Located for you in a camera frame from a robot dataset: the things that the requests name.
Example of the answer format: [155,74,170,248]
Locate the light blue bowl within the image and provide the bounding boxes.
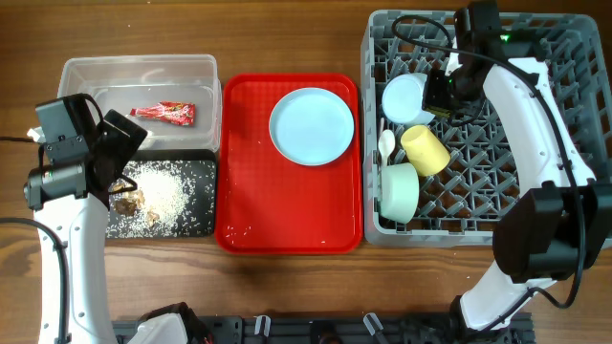
[382,73,435,126]

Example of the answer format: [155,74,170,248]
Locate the yellow cup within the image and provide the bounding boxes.
[401,125,450,177]

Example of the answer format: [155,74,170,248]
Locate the red candy wrapper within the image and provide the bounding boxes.
[130,101,196,126]

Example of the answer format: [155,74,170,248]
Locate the white plastic spoon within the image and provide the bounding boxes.
[378,129,396,168]

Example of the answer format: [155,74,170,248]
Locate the rice and food scraps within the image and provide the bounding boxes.
[107,160,216,236]

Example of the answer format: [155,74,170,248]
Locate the green bowl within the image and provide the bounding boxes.
[380,162,420,224]

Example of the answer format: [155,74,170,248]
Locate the light blue plate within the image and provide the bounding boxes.
[269,87,355,166]

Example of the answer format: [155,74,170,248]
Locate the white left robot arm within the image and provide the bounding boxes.
[24,109,146,343]

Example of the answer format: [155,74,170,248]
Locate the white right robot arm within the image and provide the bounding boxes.
[426,32,611,334]

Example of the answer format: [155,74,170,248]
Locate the grey dishwasher rack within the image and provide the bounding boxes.
[361,10,611,247]

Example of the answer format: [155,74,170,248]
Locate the clear plastic bin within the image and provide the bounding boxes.
[57,54,222,152]

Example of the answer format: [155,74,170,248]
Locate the black tray bin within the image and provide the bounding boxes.
[104,148,219,239]

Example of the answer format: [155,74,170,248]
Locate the red serving tray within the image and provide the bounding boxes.
[214,73,363,254]

